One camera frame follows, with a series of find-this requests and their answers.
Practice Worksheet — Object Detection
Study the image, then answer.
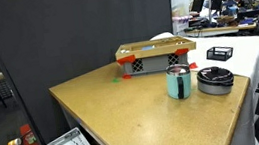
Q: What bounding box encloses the wooden background workbench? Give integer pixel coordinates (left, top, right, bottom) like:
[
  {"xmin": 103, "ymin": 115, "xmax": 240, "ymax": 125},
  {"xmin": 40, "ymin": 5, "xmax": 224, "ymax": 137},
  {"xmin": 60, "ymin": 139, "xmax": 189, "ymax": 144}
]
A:
[{"xmin": 183, "ymin": 19, "xmax": 259, "ymax": 40}]

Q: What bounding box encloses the small green flat piece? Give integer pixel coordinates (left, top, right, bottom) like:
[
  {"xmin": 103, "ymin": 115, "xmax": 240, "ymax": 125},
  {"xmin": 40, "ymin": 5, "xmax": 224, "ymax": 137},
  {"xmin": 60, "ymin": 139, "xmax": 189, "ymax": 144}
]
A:
[{"xmin": 110, "ymin": 77, "xmax": 121, "ymax": 85}]

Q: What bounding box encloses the grey plastic crate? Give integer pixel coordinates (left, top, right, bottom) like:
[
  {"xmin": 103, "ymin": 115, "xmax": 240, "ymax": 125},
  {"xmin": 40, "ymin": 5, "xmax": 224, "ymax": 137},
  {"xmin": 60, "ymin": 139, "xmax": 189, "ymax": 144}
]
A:
[{"xmin": 121, "ymin": 51, "xmax": 191, "ymax": 78}]

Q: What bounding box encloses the red floor item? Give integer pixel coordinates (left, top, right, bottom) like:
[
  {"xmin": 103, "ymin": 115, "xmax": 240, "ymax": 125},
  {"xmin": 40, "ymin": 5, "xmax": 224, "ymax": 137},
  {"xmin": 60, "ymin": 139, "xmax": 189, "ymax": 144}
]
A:
[{"xmin": 18, "ymin": 122, "xmax": 41, "ymax": 145}]

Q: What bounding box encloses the red corner bracket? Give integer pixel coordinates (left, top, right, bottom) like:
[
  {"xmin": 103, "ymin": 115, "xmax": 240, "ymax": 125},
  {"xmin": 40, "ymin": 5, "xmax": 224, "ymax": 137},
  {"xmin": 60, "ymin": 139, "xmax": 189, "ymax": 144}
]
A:
[
  {"xmin": 116, "ymin": 55, "xmax": 137, "ymax": 67},
  {"xmin": 173, "ymin": 47, "xmax": 191, "ymax": 58}
]

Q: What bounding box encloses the white tablecloth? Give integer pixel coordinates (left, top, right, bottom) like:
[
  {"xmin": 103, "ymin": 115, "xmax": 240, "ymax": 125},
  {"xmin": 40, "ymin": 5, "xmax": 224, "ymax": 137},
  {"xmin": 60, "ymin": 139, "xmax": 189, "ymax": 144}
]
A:
[{"xmin": 149, "ymin": 19, "xmax": 259, "ymax": 145}]

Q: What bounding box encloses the wooden tray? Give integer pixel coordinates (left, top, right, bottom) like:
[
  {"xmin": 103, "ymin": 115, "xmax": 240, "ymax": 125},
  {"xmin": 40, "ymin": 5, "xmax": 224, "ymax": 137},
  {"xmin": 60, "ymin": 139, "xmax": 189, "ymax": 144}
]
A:
[{"xmin": 113, "ymin": 33, "xmax": 198, "ymax": 63}]

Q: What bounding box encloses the grey pot with black lid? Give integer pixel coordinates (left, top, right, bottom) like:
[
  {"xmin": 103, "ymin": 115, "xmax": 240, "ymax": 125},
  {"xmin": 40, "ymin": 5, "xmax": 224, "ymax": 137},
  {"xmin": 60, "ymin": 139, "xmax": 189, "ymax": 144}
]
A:
[{"xmin": 195, "ymin": 63, "xmax": 237, "ymax": 99}]

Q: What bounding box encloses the black wire basket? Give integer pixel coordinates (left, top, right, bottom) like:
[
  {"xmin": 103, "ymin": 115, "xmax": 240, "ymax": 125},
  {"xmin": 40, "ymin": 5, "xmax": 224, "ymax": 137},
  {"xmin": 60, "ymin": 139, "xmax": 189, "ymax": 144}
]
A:
[{"xmin": 205, "ymin": 44, "xmax": 236, "ymax": 64}]

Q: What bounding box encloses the dark grey partition panel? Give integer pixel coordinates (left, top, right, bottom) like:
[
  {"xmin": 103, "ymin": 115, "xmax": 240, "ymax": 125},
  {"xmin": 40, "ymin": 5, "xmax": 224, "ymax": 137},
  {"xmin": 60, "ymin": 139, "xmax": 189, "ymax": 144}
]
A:
[{"xmin": 0, "ymin": 0, "xmax": 190, "ymax": 145}]

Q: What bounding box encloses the teal thermos mug black handle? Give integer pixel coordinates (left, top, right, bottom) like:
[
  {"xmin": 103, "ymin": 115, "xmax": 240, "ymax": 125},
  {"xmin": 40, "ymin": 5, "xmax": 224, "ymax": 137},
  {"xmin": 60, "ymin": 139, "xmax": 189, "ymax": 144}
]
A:
[{"xmin": 164, "ymin": 62, "xmax": 195, "ymax": 102}]

